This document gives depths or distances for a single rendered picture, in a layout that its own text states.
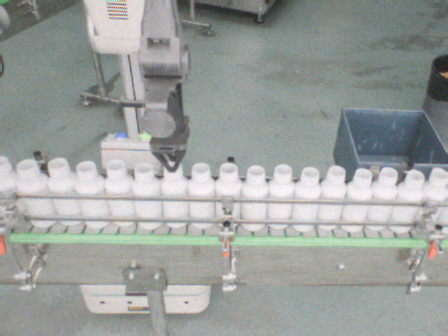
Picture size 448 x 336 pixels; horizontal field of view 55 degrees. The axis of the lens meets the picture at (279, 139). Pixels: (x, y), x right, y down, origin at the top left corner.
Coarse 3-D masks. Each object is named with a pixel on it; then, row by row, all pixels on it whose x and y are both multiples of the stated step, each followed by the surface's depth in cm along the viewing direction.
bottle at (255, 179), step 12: (252, 168) 94; (252, 180) 92; (264, 180) 93; (252, 192) 93; (264, 192) 94; (252, 204) 95; (264, 204) 96; (252, 216) 97; (264, 216) 99; (252, 228) 99
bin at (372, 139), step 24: (360, 120) 160; (384, 120) 160; (408, 120) 161; (336, 144) 164; (360, 144) 167; (384, 144) 167; (408, 144) 168; (432, 144) 150; (360, 168) 133; (432, 168) 134
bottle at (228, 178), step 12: (228, 168) 95; (228, 180) 92; (240, 180) 96; (216, 192) 95; (228, 192) 93; (240, 192) 96; (216, 204) 97; (240, 204) 98; (216, 216) 100; (240, 216) 100
